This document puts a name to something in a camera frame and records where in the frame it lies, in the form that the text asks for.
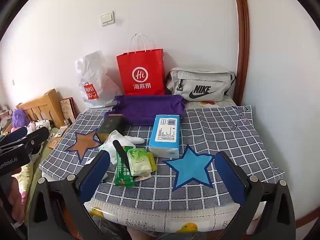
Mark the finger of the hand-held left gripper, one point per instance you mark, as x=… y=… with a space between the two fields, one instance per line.
x=37 y=137
x=15 y=135

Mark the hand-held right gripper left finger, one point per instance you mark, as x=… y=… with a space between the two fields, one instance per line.
x=96 y=175

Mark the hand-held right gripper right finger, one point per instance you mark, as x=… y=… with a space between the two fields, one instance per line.
x=228 y=177

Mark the green snack packet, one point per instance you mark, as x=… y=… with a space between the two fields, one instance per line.
x=123 y=177

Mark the clear plastic bag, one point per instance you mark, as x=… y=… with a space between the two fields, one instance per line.
x=110 y=142

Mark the pale green patterned pouch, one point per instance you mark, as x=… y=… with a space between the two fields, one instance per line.
x=140 y=163

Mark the orange slice print packet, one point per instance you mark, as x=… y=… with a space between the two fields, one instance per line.
x=142 y=177

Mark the purple fabric storage tray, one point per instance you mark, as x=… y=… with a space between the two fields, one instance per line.
x=147 y=107

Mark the white dotted plush toy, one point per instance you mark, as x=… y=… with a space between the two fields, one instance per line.
x=41 y=125

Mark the purple plush toy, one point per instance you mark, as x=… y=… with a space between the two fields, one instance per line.
x=20 y=118

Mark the wooden headboard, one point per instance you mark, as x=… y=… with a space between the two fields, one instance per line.
x=45 y=105

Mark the grey checked cloth with stars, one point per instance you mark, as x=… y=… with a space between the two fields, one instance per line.
x=225 y=135

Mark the dark tea tin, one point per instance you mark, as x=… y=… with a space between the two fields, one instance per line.
x=110 y=127

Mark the blue tissue pack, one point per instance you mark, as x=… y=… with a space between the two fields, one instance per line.
x=162 y=135

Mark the white plastic shopping bag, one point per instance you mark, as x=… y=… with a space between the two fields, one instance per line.
x=92 y=75

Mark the grey waist bag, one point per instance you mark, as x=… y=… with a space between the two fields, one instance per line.
x=200 y=80

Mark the red paper shopping bag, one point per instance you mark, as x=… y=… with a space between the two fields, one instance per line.
x=140 y=65

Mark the brown wooden door frame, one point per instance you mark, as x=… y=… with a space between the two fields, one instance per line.
x=241 y=42

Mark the white light switch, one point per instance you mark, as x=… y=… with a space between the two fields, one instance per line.
x=107 y=18

